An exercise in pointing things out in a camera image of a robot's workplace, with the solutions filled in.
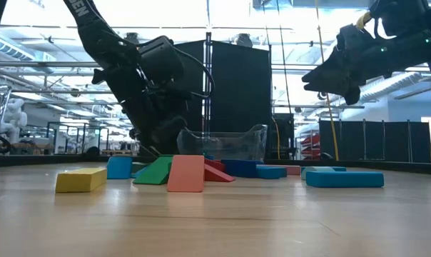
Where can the yellow rectangular block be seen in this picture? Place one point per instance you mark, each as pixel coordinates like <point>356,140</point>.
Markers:
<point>80,181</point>

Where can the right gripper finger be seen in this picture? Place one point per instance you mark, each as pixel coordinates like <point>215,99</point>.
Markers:
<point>329,88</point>
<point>329,71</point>

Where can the green rectangular block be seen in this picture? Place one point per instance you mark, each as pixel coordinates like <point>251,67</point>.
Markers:
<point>155,173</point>

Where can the red shelf bins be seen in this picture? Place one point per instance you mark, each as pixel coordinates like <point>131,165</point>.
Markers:
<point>312,141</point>

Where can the red wedge block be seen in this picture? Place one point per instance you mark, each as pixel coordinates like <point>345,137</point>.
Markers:
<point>215,176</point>

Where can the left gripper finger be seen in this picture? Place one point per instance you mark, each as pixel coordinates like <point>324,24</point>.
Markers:
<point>143,141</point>
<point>169,135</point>

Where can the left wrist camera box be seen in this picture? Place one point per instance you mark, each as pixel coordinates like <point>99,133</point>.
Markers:
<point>162,60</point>

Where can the black partition row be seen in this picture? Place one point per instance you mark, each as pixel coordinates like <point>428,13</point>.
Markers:
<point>351,142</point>

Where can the blue rectangular block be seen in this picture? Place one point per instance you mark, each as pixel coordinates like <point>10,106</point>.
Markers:
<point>240,168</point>
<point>340,168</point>
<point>344,179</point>
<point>140,173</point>
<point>270,172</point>

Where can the salmon triangular block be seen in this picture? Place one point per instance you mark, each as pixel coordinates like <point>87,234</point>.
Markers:
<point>186,173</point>

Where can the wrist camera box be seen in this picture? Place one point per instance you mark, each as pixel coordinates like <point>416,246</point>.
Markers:
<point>401,16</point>
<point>162,60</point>

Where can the long dark green block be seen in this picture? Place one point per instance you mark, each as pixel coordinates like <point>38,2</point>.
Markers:
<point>137,166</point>

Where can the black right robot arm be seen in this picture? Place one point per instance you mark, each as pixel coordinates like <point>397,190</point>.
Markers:
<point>411,51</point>

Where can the small green block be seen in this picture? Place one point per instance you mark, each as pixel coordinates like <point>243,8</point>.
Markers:
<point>165,155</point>

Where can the white humanoid robot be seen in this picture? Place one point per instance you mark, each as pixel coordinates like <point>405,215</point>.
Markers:
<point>14,118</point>

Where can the blue wedge block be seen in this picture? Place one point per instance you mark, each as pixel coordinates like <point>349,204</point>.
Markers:
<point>119,167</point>

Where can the black folding partition screen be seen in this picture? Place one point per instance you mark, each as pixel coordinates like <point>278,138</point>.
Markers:
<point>240,89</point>

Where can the black metal table frame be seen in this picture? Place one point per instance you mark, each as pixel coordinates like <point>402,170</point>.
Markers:
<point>40,161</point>

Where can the small red block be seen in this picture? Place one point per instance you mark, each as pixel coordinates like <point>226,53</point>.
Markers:
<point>217,165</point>

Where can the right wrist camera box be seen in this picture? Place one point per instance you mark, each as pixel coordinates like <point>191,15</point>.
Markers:
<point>401,16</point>

